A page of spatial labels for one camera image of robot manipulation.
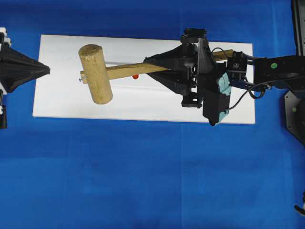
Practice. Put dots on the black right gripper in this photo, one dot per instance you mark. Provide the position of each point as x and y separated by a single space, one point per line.
194 55

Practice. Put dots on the white rectangular board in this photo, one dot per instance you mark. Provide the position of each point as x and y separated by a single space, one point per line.
61 94

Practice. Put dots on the black clamp at table edge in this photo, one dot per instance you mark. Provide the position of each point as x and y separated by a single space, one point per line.
301 210

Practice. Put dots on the right wrist camera with teal tape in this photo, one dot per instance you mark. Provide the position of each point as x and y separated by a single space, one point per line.
216 97

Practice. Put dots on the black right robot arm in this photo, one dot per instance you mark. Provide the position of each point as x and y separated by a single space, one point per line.
256 75

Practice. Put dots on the wooden mallet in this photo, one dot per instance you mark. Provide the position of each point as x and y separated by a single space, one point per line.
97 75

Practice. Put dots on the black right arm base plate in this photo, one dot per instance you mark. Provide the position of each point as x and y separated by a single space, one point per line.
295 116

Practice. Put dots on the black aluminium frame rail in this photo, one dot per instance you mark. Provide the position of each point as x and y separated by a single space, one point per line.
298 17

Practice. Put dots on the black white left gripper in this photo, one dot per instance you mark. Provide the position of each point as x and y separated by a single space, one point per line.
11 79

